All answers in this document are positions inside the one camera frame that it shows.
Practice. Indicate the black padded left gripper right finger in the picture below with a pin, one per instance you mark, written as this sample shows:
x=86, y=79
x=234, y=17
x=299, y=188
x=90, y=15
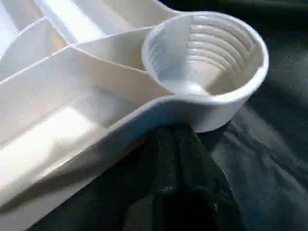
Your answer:
x=207, y=192

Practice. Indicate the white plastic table top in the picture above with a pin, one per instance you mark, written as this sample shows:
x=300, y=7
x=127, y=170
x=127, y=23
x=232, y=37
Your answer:
x=96, y=82

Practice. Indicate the black work mat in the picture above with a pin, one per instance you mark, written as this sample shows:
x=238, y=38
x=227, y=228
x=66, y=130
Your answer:
x=269, y=159

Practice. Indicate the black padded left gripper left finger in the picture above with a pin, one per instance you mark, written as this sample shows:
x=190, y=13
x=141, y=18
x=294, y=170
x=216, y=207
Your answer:
x=159, y=187

